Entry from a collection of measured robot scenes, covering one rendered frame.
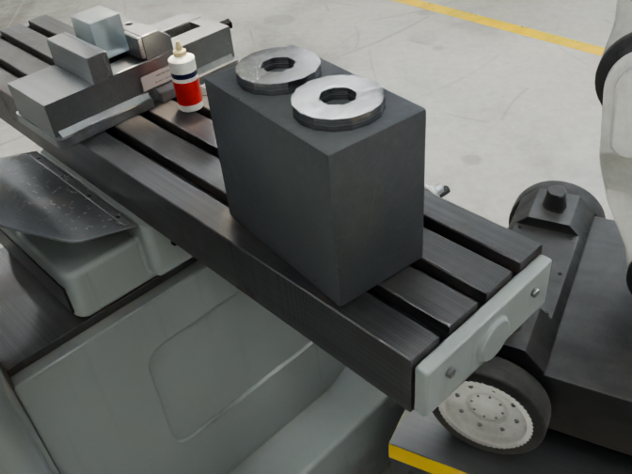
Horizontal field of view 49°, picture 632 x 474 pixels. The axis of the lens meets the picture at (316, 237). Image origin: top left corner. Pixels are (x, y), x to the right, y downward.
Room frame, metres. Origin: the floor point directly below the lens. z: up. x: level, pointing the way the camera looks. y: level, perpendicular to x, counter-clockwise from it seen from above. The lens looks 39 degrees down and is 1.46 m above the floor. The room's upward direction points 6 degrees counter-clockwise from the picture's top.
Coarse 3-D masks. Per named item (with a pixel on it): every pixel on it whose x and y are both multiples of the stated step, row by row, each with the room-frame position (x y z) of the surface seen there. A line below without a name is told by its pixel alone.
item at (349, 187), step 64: (256, 64) 0.68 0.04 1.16; (320, 64) 0.66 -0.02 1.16; (256, 128) 0.61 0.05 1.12; (320, 128) 0.55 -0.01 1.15; (384, 128) 0.54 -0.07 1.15; (256, 192) 0.62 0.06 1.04; (320, 192) 0.52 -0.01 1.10; (384, 192) 0.54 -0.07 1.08; (320, 256) 0.53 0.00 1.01; (384, 256) 0.54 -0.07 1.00
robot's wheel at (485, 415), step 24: (504, 360) 0.72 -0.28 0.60; (480, 384) 0.69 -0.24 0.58; (504, 384) 0.67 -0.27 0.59; (528, 384) 0.68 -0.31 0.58; (456, 408) 0.73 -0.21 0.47; (480, 408) 0.71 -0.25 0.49; (504, 408) 0.69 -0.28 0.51; (528, 408) 0.65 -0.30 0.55; (456, 432) 0.71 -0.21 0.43; (480, 432) 0.70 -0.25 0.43; (504, 432) 0.68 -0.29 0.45; (528, 432) 0.65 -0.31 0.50
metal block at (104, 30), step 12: (84, 12) 1.05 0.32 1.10; (96, 12) 1.05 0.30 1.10; (108, 12) 1.04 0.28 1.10; (72, 24) 1.05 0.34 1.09; (84, 24) 1.02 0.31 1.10; (96, 24) 1.01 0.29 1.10; (108, 24) 1.02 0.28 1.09; (120, 24) 1.04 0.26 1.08; (84, 36) 1.03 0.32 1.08; (96, 36) 1.01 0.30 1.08; (108, 36) 1.02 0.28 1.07; (120, 36) 1.03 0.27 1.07; (108, 48) 1.02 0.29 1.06; (120, 48) 1.03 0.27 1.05
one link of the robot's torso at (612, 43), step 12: (624, 0) 0.86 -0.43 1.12; (624, 12) 0.85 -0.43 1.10; (624, 24) 0.85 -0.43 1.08; (612, 36) 0.86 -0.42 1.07; (624, 36) 0.85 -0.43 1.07; (612, 48) 0.85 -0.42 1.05; (624, 48) 0.83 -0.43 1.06; (600, 60) 0.86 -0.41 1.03; (612, 60) 0.84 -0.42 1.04; (600, 72) 0.85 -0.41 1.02; (600, 84) 0.84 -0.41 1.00; (600, 96) 0.85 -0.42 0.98
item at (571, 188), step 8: (536, 184) 1.20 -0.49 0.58; (544, 184) 1.19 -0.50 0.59; (552, 184) 1.18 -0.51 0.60; (560, 184) 1.17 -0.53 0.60; (568, 184) 1.17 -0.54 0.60; (528, 192) 1.19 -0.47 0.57; (568, 192) 1.14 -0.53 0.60; (576, 192) 1.14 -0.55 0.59; (584, 192) 1.15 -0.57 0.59; (584, 200) 1.12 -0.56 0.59; (592, 200) 1.13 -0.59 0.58; (512, 208) 1.20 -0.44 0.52; (592, 208) 1.11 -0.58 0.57; (600, 208) 1.13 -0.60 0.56; (512, 216) 1.19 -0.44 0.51; (600, 216) 1.11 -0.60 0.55
